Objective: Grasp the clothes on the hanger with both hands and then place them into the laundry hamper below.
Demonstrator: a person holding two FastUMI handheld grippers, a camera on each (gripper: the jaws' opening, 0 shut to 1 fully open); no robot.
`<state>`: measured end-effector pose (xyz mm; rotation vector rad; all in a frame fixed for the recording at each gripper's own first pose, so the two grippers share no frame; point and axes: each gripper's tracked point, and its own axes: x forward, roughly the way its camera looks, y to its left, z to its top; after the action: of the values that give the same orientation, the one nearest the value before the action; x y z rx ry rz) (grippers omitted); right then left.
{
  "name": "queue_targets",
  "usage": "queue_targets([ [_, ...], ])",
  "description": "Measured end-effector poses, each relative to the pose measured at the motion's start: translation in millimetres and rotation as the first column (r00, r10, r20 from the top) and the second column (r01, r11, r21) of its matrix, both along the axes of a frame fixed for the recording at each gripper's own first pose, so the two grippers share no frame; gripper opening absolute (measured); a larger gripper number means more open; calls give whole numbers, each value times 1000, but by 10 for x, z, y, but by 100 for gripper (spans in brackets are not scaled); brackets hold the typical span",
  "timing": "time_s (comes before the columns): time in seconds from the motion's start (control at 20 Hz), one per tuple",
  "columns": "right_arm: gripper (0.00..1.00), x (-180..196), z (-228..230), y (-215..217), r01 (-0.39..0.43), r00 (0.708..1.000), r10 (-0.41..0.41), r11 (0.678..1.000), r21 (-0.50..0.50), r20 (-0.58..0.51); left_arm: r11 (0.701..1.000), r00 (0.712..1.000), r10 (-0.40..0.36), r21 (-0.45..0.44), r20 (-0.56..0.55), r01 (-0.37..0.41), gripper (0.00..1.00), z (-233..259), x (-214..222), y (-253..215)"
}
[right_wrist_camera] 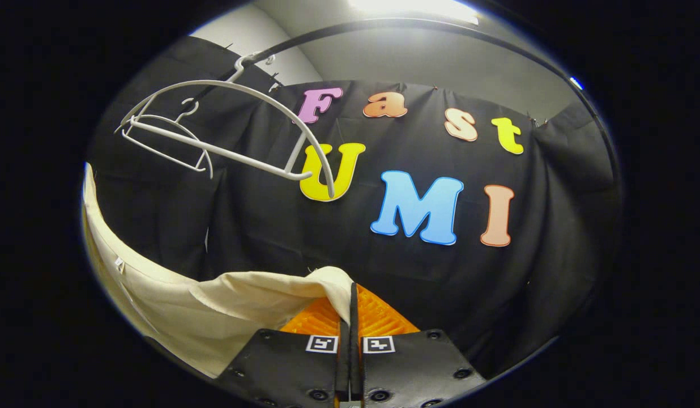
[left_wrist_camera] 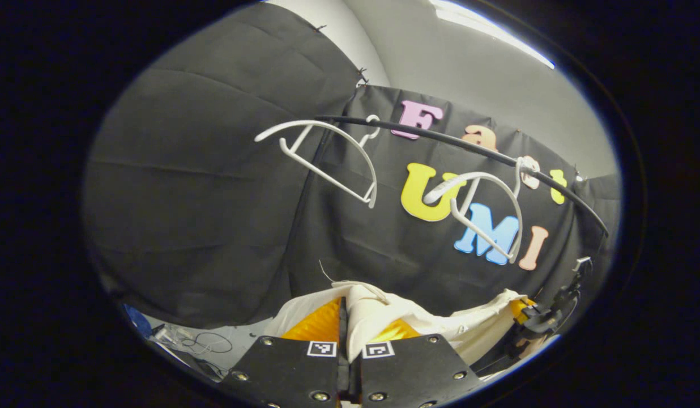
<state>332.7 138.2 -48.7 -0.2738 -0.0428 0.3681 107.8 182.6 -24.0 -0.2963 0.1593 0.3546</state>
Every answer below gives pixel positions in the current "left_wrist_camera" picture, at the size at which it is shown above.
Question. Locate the cream shirt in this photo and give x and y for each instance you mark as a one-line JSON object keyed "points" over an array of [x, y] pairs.
{"points": [[378, 311]]}

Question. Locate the large ceiling light panel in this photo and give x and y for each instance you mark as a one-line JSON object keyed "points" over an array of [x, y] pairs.
{"points": [[486, 28]]}

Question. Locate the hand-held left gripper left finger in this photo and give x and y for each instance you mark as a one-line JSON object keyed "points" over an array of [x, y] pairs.
{"points": [[343, 368]]}

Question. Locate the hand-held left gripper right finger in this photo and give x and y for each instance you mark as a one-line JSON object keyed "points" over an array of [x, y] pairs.
{"points": [[418, 371]]}

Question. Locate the black metal clothes rack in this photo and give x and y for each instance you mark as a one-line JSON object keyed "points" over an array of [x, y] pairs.
{"points": [[469, 146]]}

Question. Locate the white plastic hanger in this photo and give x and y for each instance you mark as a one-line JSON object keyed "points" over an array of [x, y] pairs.
{"points": [[282, 128], [443, 188]]}

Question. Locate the black backdrop cloth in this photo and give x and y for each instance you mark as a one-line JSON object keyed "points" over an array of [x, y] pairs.
{"points": [[203, 198]]}

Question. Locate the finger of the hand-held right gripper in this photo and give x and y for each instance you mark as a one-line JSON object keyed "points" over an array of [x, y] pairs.
{"points": [[520, 310]]}

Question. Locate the blue object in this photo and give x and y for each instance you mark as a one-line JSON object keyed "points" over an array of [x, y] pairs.
{"points": [[137, 322]]}

